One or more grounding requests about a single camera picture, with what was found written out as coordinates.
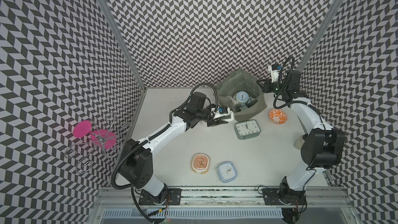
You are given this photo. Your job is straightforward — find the white digital clock tall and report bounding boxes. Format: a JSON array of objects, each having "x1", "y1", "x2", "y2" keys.
[{"x1": 201, "y1": 107, "x2": 234, "y2": 127}]

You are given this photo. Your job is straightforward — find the blue twin-bell alarm clock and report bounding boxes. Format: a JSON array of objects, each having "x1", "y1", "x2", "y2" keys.
[{"x1": 233, "y1": 91, "x2": 252, "y2": 107}]

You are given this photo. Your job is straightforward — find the green rectangular analog clock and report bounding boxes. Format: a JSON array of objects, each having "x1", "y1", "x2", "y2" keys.
[{"x1": 234, "y1": 119, "x2": 261, "y2": 140}]

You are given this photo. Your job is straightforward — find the orange oval cartoon clock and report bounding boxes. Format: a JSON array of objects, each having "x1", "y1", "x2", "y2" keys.
[{"x1": 191, "y1": 153, "x2": 210, "y2": 174}]

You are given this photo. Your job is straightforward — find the blue square analog clock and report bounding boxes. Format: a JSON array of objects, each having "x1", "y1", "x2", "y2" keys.
[{"x1": 217, "y1": 161, "x2": 237, "y2": 183}]

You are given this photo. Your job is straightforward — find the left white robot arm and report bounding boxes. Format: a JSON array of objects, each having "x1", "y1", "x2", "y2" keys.
[{"x1": 111, "y1": 92, "x2": 234, "y2": 199}]

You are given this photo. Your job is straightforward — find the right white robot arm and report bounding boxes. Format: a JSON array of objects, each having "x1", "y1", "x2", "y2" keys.
[{"x1": 257, "y1": 68, "x2": 347, "y2": 201}]

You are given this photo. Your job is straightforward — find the orange patterned bowl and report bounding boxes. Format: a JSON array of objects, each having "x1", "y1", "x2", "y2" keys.
[{"x1": 268, "y1": 109, "x2": 288, "y2": 124}]

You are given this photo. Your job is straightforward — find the small jar black lid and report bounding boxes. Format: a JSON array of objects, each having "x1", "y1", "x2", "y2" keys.
[{"x1": 294, "y1": 134, "x2": 307, "y2": 150}]

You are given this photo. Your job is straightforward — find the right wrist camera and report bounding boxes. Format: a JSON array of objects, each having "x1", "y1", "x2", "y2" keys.
[{"x1": 268, "y1": 63, "x2": 282, "y2": 83}]

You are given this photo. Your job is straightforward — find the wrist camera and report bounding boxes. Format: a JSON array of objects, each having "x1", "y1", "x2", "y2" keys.
[
  {"x1": 268, "y1": 63, "x2": 282, "y2": 83},
  {"x1": 211, "y1": 106, "x2": 228, "y2": 119}
]

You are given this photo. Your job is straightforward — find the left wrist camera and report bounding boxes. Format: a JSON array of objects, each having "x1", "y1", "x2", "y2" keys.
[{"x1": 211, "y1": 106, "x2": 228, "y2": 119}]

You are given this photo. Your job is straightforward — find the aluminium front rail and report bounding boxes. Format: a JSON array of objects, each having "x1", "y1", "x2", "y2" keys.
[{"x1": 94, "y1": 186, "x2": 352, "y2": 207}]

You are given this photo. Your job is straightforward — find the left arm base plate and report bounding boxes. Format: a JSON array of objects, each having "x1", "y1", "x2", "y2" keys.
[{"x1": 139, "y1": 187, "x2": 182, "y2": 206}]

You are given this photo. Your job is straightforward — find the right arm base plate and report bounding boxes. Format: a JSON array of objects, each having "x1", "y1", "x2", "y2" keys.
[{"x1": 261, "y1": 188, "x2": 307, "y2": 206}]

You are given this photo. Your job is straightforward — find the pink wire cup stand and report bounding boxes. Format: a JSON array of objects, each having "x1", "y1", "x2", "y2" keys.
[{"x1": 65, "y1": 113, "x2": 130, "y2": 175}]

